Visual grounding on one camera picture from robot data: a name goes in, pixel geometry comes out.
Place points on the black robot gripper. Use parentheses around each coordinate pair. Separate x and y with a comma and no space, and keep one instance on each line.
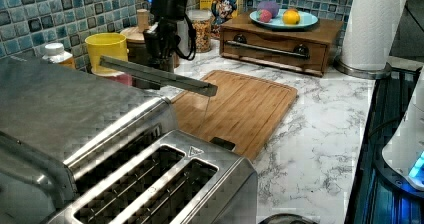
(162,38)

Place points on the silver toaster oven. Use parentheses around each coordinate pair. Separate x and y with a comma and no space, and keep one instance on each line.
(63,131)

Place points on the dark canister with wooden lid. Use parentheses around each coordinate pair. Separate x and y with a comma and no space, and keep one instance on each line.
(137,50)

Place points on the cereal jar with clear lid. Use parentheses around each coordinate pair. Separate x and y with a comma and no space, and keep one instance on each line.
(201,22)

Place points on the yellow mug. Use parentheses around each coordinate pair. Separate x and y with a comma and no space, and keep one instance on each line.
(107,44)

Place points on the yellow cereal box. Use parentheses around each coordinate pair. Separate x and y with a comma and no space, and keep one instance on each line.
(222,11)

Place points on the red toy strawberry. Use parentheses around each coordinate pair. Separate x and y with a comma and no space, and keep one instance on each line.
(264,15)

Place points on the white-capped amber bottle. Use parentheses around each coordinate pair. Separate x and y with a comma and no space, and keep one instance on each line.
(55,53)

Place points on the bamboo cutting board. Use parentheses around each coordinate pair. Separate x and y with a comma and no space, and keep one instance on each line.
(246,110)

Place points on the purple plush toy fruit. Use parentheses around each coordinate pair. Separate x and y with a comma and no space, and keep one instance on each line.
(270,6)

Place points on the toy orange fruit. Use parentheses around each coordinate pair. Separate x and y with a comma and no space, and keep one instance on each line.
(291,17)

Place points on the silver two-slot toaster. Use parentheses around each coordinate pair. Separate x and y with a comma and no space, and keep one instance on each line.
(179,179)

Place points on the wooden drawer box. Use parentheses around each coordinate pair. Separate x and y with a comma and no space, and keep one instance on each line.
(309,50)

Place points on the light blue plate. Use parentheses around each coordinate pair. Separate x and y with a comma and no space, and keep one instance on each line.
(306,20)

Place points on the white paper towel roll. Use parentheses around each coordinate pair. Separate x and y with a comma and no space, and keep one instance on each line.
(369,35)

